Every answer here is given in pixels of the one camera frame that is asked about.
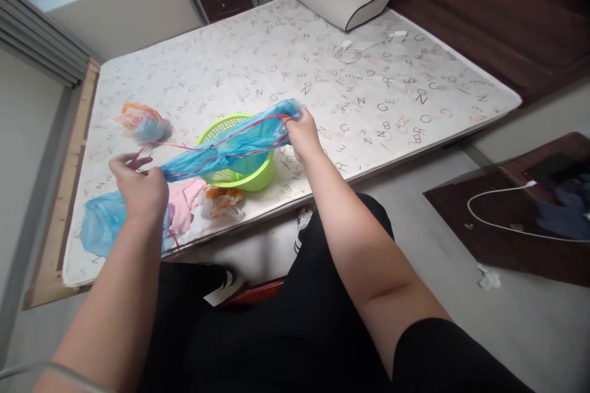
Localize person's legs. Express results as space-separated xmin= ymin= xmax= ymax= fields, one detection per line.
xmin=138 ymin=192 xmax=403 ymax=393

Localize person's right fingers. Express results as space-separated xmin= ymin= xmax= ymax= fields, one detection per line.
xmin=283 ymin=106 xmax=307 ymax=137

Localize crumpled white paper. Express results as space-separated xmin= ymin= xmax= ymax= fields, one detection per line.
xmin=476 ymin=263 xmax=502 ymax=291

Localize light wooden bed frame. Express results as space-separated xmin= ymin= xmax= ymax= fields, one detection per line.
xmin=23 ymin=59 xmax=102 ymax=312

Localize dark wooden headboard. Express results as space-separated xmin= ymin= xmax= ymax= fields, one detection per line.
xmin=368 ymin=0 xmax=590 ymax=106

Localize person's right hand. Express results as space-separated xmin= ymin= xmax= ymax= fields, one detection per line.
xmin=283 ymin=104 xmax=324 ymax=161

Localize dark blue cloth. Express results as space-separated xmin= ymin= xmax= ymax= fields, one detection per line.
xmin=536 ymin=175 xmax=590 ymax=241

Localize white charger with cable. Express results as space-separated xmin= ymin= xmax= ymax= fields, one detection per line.
xmin=333 ymin=29 xmax=410 ymax=66

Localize blue drawstring plastic bag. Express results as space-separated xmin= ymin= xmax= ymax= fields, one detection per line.
xmin=138 ymin=98 xmax=305 ymax=184

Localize person's left hand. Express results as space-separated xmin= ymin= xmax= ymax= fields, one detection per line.
xmin=109 ymin=153 xmax=170 ymax=222

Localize person's left fingers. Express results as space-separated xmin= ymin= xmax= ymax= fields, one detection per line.
xmin=109 ymin=153 xmax=135 ymax=177

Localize crumpled orange white plastic bag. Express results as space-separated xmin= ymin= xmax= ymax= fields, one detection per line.
xmin=115 ymin=101 xmax=173 ymax=144

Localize red stool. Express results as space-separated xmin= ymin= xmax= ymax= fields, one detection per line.
xmin=220 ymin=274 xmax=288 ymax=312

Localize crumpled blue plastic bag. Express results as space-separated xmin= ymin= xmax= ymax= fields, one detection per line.
xmin=80 ymin=189 xmax=172 ymax=259

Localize grey thin cable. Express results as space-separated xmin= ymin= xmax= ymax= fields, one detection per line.
xmin=0 ymin=359 xmax=98 ymax=393

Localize pink cloth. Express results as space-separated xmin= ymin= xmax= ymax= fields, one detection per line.
xmin=167 ymin=179 xmax=209 ymax=236

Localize black flat device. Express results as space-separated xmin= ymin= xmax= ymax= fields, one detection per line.
xmin=523 ymin=152 xmax=580 ymax=187

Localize green plastic basket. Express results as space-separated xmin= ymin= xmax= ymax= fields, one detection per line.
xmin=195 ymin=112 xmax=277 ymax=193

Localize dark wooden table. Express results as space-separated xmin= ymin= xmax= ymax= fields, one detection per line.
xmin=422 ymin=131 xmax=590 ymax=289

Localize white cable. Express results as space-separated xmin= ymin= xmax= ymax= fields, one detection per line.
xmin=467 ymin=180 xmax=590 ymax=243

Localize letter print mattress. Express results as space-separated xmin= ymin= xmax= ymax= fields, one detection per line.
xmin=62 ymin=0 xmax=524 ymax=291

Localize grey curtain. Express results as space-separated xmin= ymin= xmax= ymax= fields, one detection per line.
xmin=0 ymin=0 xmax=92 ymax=88

